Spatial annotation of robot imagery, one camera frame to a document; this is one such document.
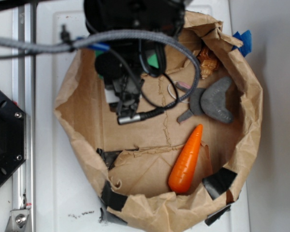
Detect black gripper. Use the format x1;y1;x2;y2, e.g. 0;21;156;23
95;39;166;125

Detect green rectangular block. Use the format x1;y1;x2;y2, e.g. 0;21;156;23
96;49;160;79

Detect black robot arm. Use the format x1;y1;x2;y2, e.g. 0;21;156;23
84;0;186;125

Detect tan seashell toy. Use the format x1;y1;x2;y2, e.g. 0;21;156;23
197;45;220;79

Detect grey plush mouse toy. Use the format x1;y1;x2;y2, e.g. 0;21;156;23
177;76;234;124

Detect brown paper bag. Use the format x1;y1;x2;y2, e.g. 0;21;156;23
54;12;263;232

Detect orange plastic carrot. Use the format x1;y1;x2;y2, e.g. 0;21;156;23
168;124;203;194

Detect blue tape piece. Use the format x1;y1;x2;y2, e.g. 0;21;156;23
232;30;252;57

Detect grey braided cable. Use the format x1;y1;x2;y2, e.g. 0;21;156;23
0;29;201;108

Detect aluminium extrusion rail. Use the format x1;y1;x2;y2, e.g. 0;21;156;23
4;4;37;232

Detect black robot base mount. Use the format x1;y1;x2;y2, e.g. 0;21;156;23
0;91;26;187

